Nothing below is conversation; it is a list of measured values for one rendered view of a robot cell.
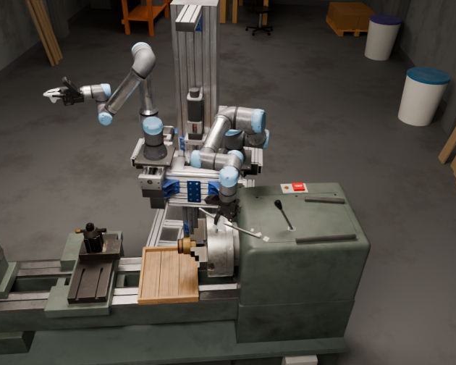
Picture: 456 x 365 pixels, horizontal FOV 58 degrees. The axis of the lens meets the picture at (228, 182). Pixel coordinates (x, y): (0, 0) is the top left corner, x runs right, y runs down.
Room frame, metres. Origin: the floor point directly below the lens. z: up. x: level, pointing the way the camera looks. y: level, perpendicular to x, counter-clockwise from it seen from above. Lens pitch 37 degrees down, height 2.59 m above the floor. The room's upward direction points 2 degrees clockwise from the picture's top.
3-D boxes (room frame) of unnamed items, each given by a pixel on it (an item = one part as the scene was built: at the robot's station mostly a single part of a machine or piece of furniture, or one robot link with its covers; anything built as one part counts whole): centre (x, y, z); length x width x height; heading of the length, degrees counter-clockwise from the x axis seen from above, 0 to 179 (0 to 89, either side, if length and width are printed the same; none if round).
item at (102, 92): (2.24, 0.75, 1.56); 0.11 x 0.08 x 0.09; 109
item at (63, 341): (1.46, 0.40, 0.53); 2.10 x 0.60 x 0.02; 96
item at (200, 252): (1.40, 0.12, 1.09); 0.12 x 0.11 x 0.05; 6
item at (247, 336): (1.55, -0.35, 0.43); 0.60 x 0.48 x 0.86; 96
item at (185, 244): (1.48, 0.20, 1.08); 0.09 x 0.09 x 0.09; 6
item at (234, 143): (2.17, -0.04, 1.33); 0.13 x 0.12 x 0.14; 78
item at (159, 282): (1.47, 0.30, 0.88); 0.36 x 0.30 x 0.04; 6
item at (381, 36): (7.46, -2.65, 0.33); 0.56 x 0.54 x 0.66; 179
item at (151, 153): (2.20, 0.46, 1.21); 0.15 x 0.15 x 0.10
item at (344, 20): (9.15, -2.51, 0.20); 1.17 x 0.87 x 0.41; 177
